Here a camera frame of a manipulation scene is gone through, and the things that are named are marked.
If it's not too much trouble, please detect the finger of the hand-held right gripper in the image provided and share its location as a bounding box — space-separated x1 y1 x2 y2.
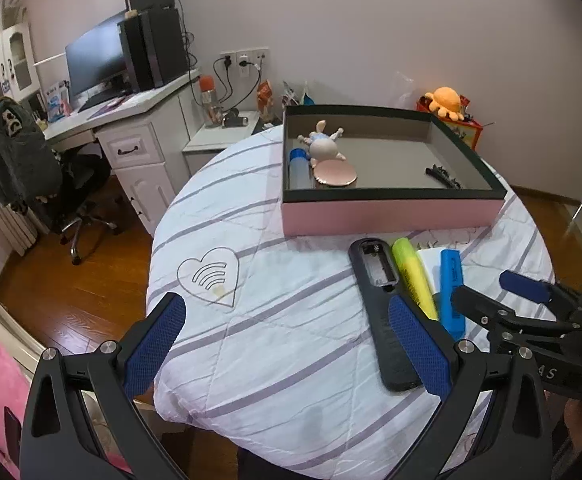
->
499 270 582 311
451 285 579 343

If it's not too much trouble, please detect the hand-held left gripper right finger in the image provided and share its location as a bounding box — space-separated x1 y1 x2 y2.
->
387 294 554 480

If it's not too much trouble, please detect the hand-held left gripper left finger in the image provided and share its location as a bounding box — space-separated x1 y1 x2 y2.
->
18 291 188 480

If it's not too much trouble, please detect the blue highlighter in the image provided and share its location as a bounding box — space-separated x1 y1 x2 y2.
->
439 249 468 338

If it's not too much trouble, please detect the black remote control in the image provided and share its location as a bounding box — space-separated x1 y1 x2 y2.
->
348 237 424 393

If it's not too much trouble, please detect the small white box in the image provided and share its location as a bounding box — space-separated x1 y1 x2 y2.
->
415 247 444 296

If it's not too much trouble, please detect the yellow highlighter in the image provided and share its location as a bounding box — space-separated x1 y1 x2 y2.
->
392 237 440 322

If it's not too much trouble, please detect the black hair clip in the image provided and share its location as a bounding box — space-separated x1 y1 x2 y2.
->
425 164 464 190

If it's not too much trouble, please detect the pink storage box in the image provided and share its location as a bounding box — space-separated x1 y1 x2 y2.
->
282 104 508 237

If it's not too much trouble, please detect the pink round compact mirror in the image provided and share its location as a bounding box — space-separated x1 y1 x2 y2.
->
313 160 359 187

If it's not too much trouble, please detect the clear bottle with blue cap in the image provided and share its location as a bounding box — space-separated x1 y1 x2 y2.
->
289 147 316 190

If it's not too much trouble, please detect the pink pig plush doll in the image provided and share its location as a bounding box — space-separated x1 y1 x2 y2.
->
297 120 348 168

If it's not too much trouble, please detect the red cartoon box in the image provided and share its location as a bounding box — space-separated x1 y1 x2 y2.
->
416 96 482 151

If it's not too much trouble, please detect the white computer desk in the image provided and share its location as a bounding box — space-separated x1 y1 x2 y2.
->
36 67 202 237

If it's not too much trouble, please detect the white radiator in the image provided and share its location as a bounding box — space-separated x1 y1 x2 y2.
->
0 202 39 257

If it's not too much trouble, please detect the black office chair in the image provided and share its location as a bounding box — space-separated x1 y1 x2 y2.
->
0 97 119 266

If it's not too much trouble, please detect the orange octopus plush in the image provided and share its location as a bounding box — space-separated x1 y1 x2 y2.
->
425 86 464 121

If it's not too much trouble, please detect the white nightstand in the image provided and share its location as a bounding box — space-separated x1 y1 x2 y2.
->
182 110 262 176

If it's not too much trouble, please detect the plastic bag of oranges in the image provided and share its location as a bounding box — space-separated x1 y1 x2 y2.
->
391 71 426 108

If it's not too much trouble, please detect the grey jacket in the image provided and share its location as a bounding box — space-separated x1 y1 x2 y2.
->
0 97 62 206

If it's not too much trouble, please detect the purple mouse pad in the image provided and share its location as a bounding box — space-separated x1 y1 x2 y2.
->
87 97 132 120

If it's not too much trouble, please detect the orange-capped clear bottle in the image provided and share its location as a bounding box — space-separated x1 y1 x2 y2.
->
198 75 223 126

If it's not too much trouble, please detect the black keyboard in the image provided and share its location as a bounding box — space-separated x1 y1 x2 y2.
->
78 91 122 111

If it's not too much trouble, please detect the blue and white box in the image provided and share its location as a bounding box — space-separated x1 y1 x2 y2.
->
43 82 72 123

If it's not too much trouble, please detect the orange snack bag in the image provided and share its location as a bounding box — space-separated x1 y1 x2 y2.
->
256 80 275 121

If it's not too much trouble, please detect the black computer tower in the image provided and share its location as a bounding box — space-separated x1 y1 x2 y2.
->
117 7 189 93

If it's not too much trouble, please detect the black computer monitor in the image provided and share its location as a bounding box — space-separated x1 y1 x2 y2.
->
65 9 130 101

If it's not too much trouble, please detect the white glass-door cabinet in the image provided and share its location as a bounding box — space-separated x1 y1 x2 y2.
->
0 22 42 106

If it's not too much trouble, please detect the black power cable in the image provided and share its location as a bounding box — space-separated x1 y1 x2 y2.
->
213 57 236 106

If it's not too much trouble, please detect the white wall socket strip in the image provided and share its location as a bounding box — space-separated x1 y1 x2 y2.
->
220 47 270 66

